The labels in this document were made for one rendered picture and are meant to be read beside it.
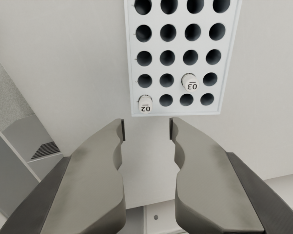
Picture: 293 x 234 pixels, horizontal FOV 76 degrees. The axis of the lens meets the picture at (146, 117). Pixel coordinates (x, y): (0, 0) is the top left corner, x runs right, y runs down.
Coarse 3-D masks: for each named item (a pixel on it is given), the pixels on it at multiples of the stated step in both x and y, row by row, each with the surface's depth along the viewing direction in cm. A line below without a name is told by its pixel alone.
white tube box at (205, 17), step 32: (128, 0) 13; (160, 0) 13; (192, 0) 16; (224, 0) 15; (128, 32) 14; (160, 32) 17; (192, 32) 17; (224, 32) 15; (128, 64) 15; (160, 64) 16; (192, 64) 16; (224, 64) 16; (160, 96) 17; (192, 96) 18
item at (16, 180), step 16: (0, 144) 13; (0, 160) 13; (16, 160) 14; (0, 176) 13; (16, 176) 14; (32, 176) 15; (0, 192) 12; (16, 192) 14; (0, 208) 12; (0, 224) 12
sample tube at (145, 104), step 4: (140, 96) 17; (144, 96) 17; (148, 96) 17; (140, 100) 16; (144, 100) 16; (148, 100) 16; (140, 104) 16; (144, 104) 16; (148, 104) 16; (152, 104) 16; (140, 108) 16; (144, 108) 16; (148, 108) 16; (152, 108) 16; (144, 112) 16; (148, 112) 16
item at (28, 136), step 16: (16, 128) 88; (32, 128) 81; (16, 144) 71; (32, 144) 67; (48, 144) 62; (32, 160) 57; (48, 160) 55; (288, 176) 29; (288, 192) 27; (144, 208) 32; (160, 208) 31; (128, 224) 30; (144, 224) 30; (160, 224) 29; (176, 224) 28
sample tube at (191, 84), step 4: (184, 76) 16; (188, 76) 15; (192, 76) 15; (184, 80) 16; (188, 80) 15; (192, 80) 15; (196, 80) 15; (184, 84) 15; (188, 84) 15; (192, 84) 15; (196, 84) 15; (188, 88) 15; (192, 88) 15; (196, 88) 15
